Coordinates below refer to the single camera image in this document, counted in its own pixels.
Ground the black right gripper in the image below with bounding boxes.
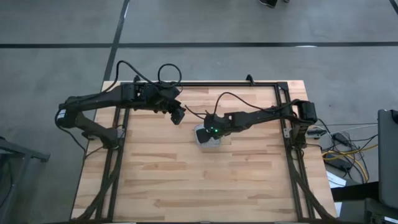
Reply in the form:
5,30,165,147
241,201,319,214
196,113,233,144

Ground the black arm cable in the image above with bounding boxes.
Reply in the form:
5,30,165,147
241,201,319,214
105,60,187,94
185,91,299,121

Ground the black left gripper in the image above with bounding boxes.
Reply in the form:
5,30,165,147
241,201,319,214
148,84,187,126

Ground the grey microfiber towel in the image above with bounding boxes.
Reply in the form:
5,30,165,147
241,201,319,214
194,124,222,150

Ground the black floor box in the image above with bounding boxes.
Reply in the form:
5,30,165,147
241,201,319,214
331,182,398,224

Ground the grey metal stand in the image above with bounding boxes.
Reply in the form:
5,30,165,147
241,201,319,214
0,136,50,224

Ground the white paper sheet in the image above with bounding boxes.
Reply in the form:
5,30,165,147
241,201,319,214
326,170,346,189

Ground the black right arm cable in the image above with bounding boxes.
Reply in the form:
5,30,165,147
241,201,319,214
185,91,299,121

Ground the black metal table frame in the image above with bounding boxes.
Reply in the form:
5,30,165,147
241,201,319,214
74,81,336,223

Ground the black power brick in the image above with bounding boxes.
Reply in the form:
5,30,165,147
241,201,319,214
323,157,352,172

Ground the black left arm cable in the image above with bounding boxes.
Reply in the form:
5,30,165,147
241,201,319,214
105,60,187,94

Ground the grey equipment case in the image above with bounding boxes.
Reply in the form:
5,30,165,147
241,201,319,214
377,108,398,210

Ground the black floor cable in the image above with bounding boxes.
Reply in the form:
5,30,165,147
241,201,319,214
317,118,379,184

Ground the yellow floor cable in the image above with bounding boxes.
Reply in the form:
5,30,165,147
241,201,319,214
322,143,370,184

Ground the black power adapter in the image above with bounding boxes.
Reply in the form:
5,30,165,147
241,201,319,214
334,132,351,146

